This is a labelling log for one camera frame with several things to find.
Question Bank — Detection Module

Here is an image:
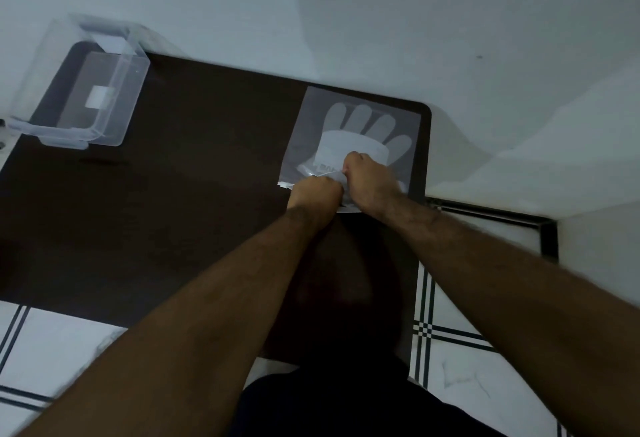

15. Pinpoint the person's right hand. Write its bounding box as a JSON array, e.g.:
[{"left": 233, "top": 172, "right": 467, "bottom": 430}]
[{"left": 342, "top": 151, "right": 409, "bottom": 220}]

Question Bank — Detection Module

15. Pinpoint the person's left hand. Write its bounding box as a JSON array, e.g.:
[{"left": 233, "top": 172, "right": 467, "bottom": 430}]
[{"left": 285, "top": 175, "right": 345, "bottom": 225}]

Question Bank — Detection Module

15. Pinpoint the grey plastic glove packet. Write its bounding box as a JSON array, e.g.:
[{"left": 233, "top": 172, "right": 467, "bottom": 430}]
[{"left": 277, "top": 85, "right": 421, "bottom": 214}]

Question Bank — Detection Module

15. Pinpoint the clear plastic glove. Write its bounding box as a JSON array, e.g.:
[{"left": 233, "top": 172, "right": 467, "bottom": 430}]
[{"left": 297, "top": 101, "right": 414, "bottom": 194}]

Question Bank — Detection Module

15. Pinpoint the clear plastic box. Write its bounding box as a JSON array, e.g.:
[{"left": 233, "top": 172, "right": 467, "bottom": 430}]
[{"left": 5, "top": 14, "right": 151, "bottom": 151}]

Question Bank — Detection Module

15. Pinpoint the person's left forearm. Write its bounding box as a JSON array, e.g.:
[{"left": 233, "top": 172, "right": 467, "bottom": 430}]
[{"left": 19, "top": 205, "right": 332, "bottom": 437}]

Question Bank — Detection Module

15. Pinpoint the person's right forearm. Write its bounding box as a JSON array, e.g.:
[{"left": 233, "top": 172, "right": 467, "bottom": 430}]
[{"left": 379, "top": 194, "right": 640, "bottom": 437}]

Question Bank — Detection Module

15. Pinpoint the person's black shirt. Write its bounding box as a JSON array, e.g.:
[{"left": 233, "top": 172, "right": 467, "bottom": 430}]
[{"left": 233, "top": 355, "right": 507, "bottom": 437}]

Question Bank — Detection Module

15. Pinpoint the white paper card insert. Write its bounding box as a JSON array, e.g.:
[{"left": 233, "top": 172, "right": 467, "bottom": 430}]
[{"left": 317, "top": 130, "right": 391, "bottom": 175}]

